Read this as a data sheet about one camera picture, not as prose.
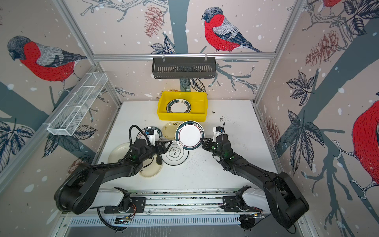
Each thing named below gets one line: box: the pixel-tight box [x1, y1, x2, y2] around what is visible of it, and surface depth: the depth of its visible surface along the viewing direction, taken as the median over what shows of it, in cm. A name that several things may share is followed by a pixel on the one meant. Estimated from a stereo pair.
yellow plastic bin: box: [156, 91, 209, 122], surface depth 120 cm
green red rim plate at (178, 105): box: [166, 98, 192, 114], surface depth 118 cm
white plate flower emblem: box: [160, 140, 190, 166], surface depth 92 cm
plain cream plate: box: [107, 142, 132, 163], surface depth 95 cm
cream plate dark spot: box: [139, 155, 164, 178], surface depth 85 cm
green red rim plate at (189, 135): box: [175, 120, 205, 151], surface depth 88 cm
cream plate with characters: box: [161, 121, 180, 140], surface depth 106 cm
